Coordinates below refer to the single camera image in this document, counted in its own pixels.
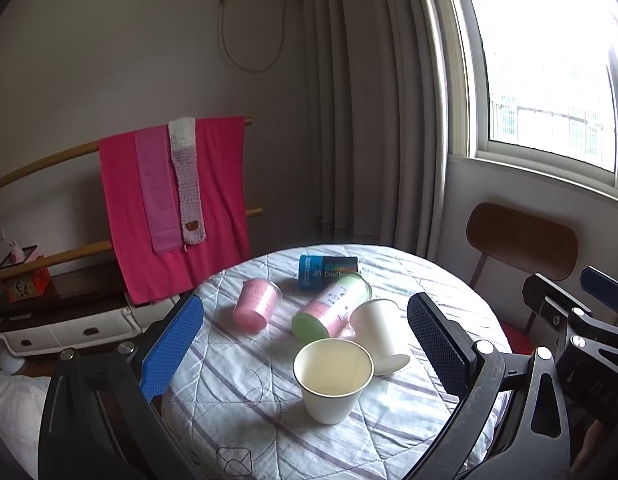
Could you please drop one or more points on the white bedding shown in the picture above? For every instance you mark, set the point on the white bedding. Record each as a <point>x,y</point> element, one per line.
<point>14,420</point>

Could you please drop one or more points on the white paper cup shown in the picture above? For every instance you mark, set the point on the white paper cup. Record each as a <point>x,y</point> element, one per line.
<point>329,402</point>
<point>376,325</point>

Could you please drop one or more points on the red seat cushion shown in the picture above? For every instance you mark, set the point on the red seat cushion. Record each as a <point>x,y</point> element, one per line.
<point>516,340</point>

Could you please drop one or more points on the person's right forearm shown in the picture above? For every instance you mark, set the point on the person's right forearm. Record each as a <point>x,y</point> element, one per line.
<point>589,447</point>

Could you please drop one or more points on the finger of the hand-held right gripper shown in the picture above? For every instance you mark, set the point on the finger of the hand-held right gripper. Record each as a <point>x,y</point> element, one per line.
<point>544,296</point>
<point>605,287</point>

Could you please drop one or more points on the hot pink towel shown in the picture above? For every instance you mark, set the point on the hot pink towel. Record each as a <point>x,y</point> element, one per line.
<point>219,185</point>

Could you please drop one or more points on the wooden towel rack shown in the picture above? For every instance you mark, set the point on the wooden towel rack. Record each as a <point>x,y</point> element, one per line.
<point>39,166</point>

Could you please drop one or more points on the light pink towel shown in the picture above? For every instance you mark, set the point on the light pink towel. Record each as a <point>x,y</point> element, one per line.
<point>156,200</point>

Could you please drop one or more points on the orange tissue box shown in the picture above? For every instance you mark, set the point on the orange tissue box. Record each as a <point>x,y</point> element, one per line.
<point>26,285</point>

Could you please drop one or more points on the pink and green cup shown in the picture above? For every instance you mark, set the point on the pink and green cup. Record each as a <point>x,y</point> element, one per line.
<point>329,308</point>

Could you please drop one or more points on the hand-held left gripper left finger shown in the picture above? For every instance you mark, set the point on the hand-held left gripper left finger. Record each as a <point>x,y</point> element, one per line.
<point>171,347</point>

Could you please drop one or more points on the grey curtain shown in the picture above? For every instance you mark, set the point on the grey curtain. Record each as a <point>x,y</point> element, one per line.
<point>369,110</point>

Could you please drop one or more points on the blue printed can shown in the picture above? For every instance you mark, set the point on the blue printed can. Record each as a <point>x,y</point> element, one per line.
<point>319,271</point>

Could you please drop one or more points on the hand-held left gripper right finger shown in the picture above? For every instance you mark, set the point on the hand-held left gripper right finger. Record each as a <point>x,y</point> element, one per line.
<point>436,347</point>

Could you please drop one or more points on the white drawer cabinet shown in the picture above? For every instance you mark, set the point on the white drawer cabinet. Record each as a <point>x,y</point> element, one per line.
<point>64,331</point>

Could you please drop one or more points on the white framed window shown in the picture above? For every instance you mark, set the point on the white framed window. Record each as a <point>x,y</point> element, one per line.
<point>539,60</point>

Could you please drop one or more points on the pink plastic cup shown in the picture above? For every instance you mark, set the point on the pink plastic cup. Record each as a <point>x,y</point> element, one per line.
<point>256,305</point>

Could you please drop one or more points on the brown wooden chair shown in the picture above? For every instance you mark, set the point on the brown wooden chair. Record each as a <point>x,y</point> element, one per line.
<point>519,240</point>

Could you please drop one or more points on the white fan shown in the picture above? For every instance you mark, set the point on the white fan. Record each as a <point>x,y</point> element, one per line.
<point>11,360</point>

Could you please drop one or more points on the knitted pink and white scarf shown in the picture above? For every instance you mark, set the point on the knitted pink and white scarf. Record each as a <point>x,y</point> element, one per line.
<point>186,185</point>

